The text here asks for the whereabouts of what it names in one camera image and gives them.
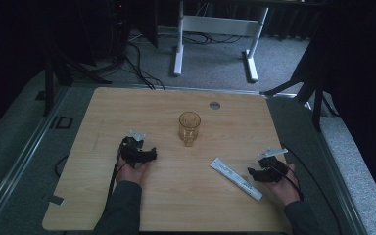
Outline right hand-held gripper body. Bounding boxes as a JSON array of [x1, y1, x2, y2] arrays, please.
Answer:
[[257, 147, 289, 184]]

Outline person's right hand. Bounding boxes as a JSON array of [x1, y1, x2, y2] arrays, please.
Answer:
[[262, 162, 303, 207]]

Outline black floor cables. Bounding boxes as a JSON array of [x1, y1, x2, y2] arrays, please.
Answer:
[[122, 40, 166, 91]]

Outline white metal desk frame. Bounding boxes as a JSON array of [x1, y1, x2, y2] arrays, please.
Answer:
[[172, 0, 270, 83]]

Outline cables under white desk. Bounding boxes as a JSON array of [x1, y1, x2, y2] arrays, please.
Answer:
[[182, 30, 244, 46]]

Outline black stand with legs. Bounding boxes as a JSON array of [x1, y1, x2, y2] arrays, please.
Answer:
[[41, 30, 113, 118], [259, 48, 341, 133]]

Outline person's left hand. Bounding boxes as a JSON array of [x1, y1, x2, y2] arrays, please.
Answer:
[[115, 156, 152, 187]]

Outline thin black cable loop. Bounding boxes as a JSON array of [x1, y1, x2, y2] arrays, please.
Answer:
[[54, 154, 70, 179]]

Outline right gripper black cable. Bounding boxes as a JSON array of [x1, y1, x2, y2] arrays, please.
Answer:
[[271, 163, 306, 202]]

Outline clear drinking glass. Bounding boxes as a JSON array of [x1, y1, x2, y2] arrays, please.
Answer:
[[177, 111, 202, 148]]

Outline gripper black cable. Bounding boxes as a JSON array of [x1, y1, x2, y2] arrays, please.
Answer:
[[104, 146, 128, 213], [271, 163, 306, 202]]

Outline dark computer tower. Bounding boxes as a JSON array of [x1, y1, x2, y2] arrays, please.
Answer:
[[108, 0, 132, 62]]

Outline black rectangular floor frame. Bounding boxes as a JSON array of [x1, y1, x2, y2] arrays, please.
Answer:
[[49, 115, 74, 130]]

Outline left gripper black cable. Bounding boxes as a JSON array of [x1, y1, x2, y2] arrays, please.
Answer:
[[104, 146, 128, 213]]

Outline long white stick packet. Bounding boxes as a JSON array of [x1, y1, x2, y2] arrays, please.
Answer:
[[209, 157, 263, 202]]

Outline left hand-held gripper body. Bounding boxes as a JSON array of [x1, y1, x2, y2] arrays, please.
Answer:
[[119, 129, 147, 169]]

